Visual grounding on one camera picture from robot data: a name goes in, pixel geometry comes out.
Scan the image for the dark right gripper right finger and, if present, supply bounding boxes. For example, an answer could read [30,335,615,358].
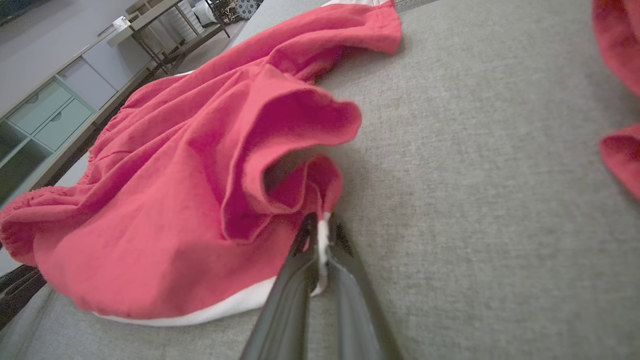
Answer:
[327,215,403,360]

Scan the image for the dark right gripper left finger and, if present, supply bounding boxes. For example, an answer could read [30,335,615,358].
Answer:
[240,212,321,360]

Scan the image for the red basketball shorts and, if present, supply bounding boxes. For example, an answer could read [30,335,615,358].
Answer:
[0,0,403,327]

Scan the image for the red shorts with white stripe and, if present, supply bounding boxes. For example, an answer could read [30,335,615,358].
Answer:
[591,0,640,201]

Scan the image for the grey fabric sofa seat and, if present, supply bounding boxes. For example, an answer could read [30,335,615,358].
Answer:
[0,0,640,360]

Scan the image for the white ribbed basket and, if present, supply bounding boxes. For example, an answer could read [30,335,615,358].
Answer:
[162,0,206,43]

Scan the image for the grey drawer cabinet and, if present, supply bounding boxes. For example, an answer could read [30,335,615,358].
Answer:
[0,30,156,206]

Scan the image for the black legged grey table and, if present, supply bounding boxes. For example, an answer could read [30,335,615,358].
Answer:
[107,0,231,76]

